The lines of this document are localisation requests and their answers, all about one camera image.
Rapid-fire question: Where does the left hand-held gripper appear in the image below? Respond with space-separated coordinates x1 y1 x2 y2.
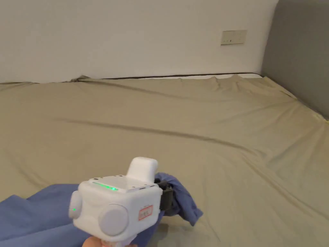
68 156 175 247

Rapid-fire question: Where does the blue garment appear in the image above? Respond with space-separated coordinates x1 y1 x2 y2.
0 172 204 247

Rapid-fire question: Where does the person's left hand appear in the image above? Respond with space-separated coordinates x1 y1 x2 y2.
82 236 104 247

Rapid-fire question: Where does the bed with beige sheet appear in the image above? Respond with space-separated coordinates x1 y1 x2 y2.
0 74 329 247

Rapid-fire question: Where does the grey padded headboard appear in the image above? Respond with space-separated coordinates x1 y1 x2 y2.
261 0 329 121

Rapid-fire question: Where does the beige wall socket panel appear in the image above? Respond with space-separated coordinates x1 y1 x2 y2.
221 30 247 46

